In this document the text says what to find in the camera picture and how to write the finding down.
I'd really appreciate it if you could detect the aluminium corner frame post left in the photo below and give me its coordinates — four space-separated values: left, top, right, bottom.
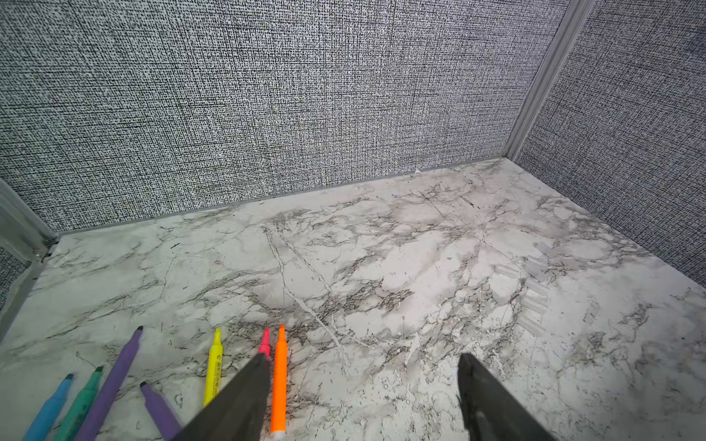
1 180 59 339

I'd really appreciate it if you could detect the aluminium corner frame post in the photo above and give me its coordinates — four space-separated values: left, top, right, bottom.
503 0 596 162
1 180 59 339

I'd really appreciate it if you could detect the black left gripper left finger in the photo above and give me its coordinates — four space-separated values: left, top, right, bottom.
174 354 271 441

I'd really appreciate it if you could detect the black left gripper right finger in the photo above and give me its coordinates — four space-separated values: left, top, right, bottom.
457 353 555 440

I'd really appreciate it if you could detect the blue highlighter pen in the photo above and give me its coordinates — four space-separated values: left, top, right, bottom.
22 373 75 441

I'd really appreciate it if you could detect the yellow highlighter pen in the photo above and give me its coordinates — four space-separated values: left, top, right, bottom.
203 328 224 407

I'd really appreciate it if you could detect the orange highlighter pen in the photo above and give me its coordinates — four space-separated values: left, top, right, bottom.
270 325 288 440

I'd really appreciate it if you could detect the violet highlighter pen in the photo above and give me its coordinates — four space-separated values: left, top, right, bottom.
75 325 143 441
140 381 181 440

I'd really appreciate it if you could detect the pink highlighter pen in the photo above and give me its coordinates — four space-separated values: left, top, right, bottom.
257 327 271 359

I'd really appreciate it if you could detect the green highlighter pen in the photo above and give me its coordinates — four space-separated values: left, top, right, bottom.
53 366 104 441

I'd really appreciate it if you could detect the aluminium corner frame post right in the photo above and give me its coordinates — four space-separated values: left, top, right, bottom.
503 0 596 162

